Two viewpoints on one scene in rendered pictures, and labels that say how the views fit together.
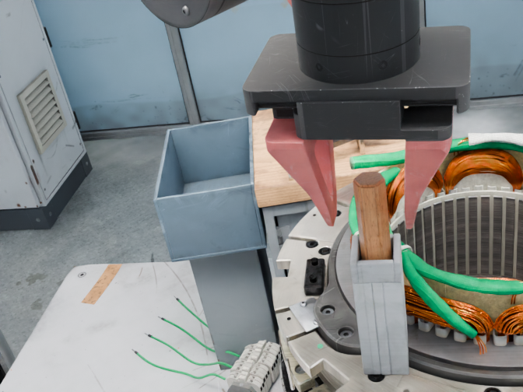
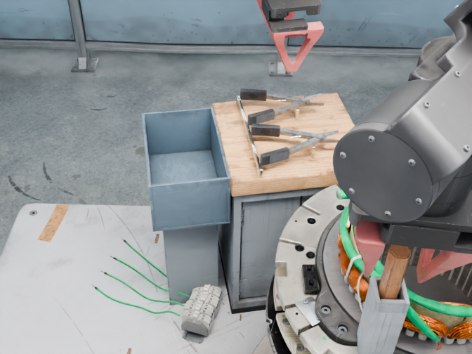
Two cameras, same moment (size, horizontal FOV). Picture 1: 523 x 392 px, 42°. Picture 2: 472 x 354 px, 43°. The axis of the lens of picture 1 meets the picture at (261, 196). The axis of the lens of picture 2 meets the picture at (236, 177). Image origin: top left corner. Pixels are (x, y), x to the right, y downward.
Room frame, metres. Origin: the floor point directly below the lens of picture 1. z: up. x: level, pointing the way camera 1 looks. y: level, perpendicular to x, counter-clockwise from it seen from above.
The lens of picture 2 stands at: (0.04, 0.15, 1.58)
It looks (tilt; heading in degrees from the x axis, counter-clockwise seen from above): 41 degrees down; 345
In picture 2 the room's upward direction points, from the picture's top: 1 degrees clockwise
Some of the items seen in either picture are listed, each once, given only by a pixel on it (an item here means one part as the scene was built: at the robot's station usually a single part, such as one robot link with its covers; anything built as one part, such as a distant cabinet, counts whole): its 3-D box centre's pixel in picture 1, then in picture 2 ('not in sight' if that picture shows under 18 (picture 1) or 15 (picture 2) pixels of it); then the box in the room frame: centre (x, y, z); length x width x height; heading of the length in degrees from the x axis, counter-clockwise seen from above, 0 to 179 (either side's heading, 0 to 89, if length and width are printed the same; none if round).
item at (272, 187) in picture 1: (340, 141); (289, 140); (0.68, -0.10, 1.05); 0.20 x 0.19 x 0.02; 86
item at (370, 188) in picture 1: (373, 223); (392, 274); (0.31, -0.06, 1.20); 0.02 x 0.02 x 0.06
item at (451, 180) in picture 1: (482, 173); not in sight; (0.45, -0.18, 1.12); 0.06 x 0.02 x 0.04; 77
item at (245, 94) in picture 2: not in sight; (253, 95); (0.76, -0.07, 1.09); 0.04 x 0.01 x 0.02; 71
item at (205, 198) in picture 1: (229, 251); (187, 215); (0.70, 0.05, 0.92); 0.17 x 0.11 x 0.28; 176
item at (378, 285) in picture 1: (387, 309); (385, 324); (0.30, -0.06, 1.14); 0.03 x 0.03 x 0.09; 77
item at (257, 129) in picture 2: not in sight; (265, 130); (0.67, -0.06, 1.09); 0.04 x 0.01 x 0.02; 71
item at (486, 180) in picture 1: (482, 181); not in sight; (0.46, -0.18, 1.12); 0.05 x 0.01 x 0.02; 77
